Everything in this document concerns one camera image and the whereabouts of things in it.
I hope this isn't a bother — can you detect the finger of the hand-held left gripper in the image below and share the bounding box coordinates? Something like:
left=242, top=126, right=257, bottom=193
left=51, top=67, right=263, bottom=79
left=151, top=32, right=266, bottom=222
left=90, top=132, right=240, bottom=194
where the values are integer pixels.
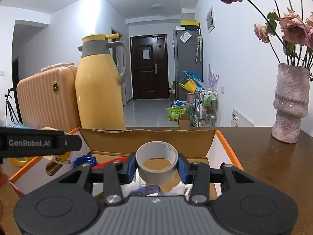
left=64, top=135, right=83, bottom=152

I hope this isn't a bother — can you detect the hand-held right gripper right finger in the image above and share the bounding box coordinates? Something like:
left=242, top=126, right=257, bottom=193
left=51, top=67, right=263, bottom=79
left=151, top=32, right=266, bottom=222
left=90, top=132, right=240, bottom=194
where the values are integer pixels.
left=177, top=152, right=256, bottom=205

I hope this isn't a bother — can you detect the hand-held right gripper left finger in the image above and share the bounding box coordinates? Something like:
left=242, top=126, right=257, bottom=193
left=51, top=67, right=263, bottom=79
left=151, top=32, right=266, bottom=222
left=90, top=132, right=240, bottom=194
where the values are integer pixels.
left=57, top=152, right=137, bottom=205

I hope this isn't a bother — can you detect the blue ridged cap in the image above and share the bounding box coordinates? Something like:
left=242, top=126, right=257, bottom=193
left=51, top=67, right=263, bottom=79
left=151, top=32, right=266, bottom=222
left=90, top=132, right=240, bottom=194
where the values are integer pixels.
left=73, top=155, right=97, bottom=168

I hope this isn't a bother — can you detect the grey tape roll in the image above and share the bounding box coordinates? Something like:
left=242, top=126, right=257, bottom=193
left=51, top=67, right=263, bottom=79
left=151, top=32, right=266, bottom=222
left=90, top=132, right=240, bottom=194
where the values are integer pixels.
left=135, top=141, right=179, bottom=185

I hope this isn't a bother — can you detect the cream plug adapter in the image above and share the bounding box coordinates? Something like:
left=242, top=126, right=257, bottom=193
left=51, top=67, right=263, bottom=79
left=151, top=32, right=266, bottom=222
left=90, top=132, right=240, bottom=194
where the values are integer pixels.
left=42, top=127, right=72, bottom=165

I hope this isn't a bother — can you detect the purple ridged cap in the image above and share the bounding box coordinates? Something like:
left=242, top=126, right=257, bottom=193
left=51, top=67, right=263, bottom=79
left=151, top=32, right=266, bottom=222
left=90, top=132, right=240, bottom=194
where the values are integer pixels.
left=128, top=185, right=163, bottom=197

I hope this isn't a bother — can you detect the red and white lint brush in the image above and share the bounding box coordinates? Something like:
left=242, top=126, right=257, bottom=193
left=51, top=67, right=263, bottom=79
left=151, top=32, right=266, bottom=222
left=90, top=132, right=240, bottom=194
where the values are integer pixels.
left=92, top=159, right=129, bottom=169

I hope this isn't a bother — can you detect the orange cardboard box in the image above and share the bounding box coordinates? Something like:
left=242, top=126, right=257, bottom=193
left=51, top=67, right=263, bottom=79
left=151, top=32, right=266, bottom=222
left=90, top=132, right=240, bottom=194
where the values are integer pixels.
left=9, top=127, right=245, bottom=199

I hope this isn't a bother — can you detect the white crumpled sheet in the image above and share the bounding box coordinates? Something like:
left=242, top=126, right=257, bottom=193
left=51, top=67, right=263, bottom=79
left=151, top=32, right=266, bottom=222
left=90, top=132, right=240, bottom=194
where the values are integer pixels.
left=169, top=181, right=193, bottom=196

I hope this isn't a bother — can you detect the blue tissue pack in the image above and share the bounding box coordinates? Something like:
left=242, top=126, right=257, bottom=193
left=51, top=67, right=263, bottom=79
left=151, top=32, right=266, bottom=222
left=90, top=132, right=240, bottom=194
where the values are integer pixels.
left=6, top=121, right=33, bottom=129

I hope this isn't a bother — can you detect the yellow ceramic mug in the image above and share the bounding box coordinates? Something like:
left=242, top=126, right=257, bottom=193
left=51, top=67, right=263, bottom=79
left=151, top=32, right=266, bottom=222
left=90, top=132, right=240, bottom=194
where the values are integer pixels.
left=8, top=156, right=33, bottom=168

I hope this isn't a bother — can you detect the pink ribbed hard suitcase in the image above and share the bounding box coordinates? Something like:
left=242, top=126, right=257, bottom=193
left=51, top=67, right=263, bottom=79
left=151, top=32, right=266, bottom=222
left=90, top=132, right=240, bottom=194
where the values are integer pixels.
left=16, top=63, right=81, bottom=131

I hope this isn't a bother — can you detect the small brown carton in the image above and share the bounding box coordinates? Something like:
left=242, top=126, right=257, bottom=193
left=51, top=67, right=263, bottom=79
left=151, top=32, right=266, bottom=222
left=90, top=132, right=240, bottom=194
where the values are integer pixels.
left=178, top=113, right=192, bottom=127

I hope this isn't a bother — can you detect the black tripod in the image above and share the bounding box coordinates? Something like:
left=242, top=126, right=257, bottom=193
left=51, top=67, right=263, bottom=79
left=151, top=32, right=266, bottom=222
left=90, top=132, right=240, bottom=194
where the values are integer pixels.
left=4, top=88, right=21, bottom=125

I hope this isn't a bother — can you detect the green printed bag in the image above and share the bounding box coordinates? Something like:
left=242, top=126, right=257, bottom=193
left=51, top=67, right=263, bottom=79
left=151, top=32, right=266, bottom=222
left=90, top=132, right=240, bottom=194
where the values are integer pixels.
left=169, top=106, right=187, bottom=122

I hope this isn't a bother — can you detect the yellow thermos jug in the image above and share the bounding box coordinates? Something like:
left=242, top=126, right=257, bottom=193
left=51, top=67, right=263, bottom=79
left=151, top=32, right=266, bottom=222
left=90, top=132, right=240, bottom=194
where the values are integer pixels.
left=75, top=33, right=128, bottom=130

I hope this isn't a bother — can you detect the grey interior door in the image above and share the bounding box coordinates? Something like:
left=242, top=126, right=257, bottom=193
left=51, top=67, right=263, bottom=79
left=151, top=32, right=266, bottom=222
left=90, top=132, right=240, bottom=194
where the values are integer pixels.
left=111, top=27, right=128, bottom=106

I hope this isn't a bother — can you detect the white leaning board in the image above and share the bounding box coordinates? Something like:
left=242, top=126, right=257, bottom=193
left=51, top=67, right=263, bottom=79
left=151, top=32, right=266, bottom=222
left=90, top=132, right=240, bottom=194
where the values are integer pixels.
left=231, top=108, right=253, bottom=128

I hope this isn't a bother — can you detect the yellow watering can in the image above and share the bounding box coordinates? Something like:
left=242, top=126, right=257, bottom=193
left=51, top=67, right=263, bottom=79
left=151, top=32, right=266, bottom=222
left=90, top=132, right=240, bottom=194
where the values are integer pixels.
left=177, top=78, right=198, bottom=92

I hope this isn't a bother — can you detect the dark brown entrance door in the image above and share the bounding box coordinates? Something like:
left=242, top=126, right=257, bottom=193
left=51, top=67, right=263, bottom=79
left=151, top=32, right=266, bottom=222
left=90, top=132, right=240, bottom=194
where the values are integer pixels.
left=130, top=35, right=170, bottom=100

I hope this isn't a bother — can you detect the grey refrigerator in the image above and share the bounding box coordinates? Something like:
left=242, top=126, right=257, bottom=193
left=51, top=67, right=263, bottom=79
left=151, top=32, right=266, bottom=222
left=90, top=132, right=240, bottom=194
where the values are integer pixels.
left=174, top=28, right=204, bottom=103

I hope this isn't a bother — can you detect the folded white umbrella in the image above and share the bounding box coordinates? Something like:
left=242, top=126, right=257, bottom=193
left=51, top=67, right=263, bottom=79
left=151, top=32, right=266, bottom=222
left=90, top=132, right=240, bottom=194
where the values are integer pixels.
left=195, top=29, right=203, bottom=64

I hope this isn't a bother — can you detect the pink textured vase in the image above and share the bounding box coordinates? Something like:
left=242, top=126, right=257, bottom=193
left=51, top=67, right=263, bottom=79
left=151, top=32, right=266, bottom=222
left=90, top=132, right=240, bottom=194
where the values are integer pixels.
left=271, top=64, right=311, bottom=144

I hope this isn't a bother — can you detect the yellow and black box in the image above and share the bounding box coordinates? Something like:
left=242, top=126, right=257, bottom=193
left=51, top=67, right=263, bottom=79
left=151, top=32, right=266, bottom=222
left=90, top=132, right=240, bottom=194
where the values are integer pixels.
left=180, top=21, right=201, bottom=31

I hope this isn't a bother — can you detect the bunch of dried roses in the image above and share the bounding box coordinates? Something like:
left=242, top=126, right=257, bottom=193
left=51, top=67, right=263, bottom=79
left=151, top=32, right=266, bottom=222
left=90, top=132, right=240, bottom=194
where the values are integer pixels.
left=213, top=0, right=313, bottom=69

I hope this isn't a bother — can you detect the wire rack cart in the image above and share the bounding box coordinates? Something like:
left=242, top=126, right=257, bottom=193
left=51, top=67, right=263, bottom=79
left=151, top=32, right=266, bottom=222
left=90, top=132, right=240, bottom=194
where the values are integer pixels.
left=189, top=90, right=218, bottom=128

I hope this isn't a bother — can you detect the white wall electrical panel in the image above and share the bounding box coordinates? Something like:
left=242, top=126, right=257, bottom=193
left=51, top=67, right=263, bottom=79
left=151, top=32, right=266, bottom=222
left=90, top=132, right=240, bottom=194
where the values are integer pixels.
left=206, top=6, right=216, bottom=33

